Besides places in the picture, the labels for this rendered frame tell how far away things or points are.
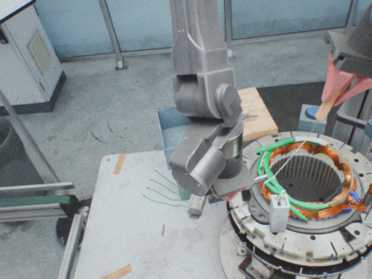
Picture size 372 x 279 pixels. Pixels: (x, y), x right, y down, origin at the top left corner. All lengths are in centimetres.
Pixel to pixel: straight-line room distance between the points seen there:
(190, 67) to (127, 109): 232
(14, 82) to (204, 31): 254
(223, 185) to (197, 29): 25
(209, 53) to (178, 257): 71
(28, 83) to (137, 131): 92
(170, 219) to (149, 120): 158
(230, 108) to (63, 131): 240
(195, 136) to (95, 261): 71
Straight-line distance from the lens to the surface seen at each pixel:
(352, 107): 118
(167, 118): 103
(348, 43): 55
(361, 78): 57
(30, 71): 282
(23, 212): 138
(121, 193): 119
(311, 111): 101
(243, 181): 56
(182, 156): 45
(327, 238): 71
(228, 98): 44
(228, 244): 101
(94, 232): 114
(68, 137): 271
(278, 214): 64
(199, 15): 44
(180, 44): 45
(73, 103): 301
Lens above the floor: 171
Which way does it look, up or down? 46 degrees down
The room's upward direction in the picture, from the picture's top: 10 degrees counter-clockwise
